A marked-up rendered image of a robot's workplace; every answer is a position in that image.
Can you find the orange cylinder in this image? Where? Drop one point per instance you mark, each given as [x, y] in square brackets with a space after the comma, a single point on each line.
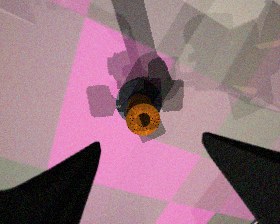
[138, 123]

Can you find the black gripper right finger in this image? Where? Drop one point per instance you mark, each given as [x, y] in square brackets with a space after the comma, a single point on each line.
[253, 172]

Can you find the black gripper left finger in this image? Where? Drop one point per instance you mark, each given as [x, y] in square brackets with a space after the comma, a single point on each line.
[56, 196]

